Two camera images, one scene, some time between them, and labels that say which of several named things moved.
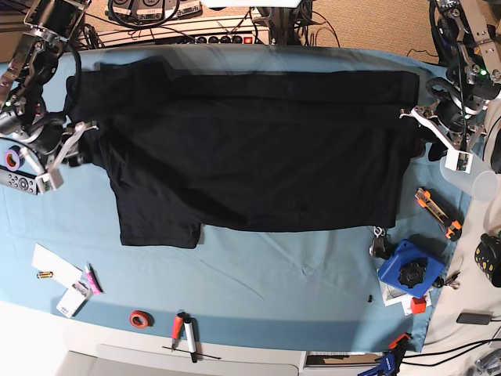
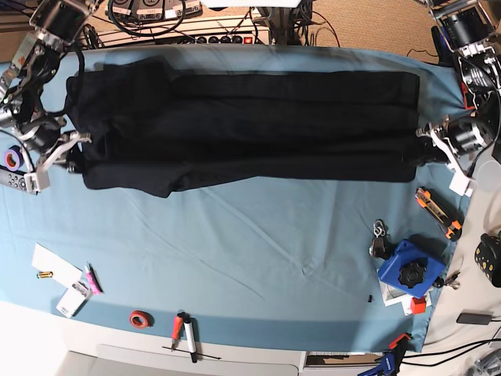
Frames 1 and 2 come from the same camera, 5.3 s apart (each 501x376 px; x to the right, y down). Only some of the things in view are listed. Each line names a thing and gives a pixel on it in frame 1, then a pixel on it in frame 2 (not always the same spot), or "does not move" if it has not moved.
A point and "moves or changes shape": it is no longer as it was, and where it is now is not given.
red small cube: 418,305 does not move
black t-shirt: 314,150 moves or changes shape
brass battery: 45,274 does not move
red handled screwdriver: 178,331 does not move
